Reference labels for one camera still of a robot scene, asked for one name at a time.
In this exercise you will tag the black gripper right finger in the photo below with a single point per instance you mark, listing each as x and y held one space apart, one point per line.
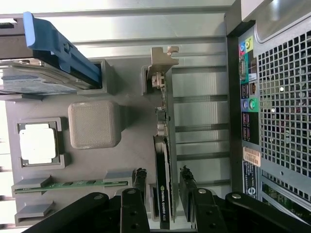
207 211

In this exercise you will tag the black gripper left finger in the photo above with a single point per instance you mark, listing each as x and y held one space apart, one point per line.
134 208

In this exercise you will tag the green RAM stick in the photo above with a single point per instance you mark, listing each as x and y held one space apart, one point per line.
73 185

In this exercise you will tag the grey printed parts rack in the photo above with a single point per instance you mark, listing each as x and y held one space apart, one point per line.
94 126

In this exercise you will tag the silver CPU chip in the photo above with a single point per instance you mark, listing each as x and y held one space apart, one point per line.
37 143

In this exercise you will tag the black open PC case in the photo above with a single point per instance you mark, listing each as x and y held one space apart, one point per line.
279 97

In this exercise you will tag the hard disk in blue caddy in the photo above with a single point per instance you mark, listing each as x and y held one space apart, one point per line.
48 72

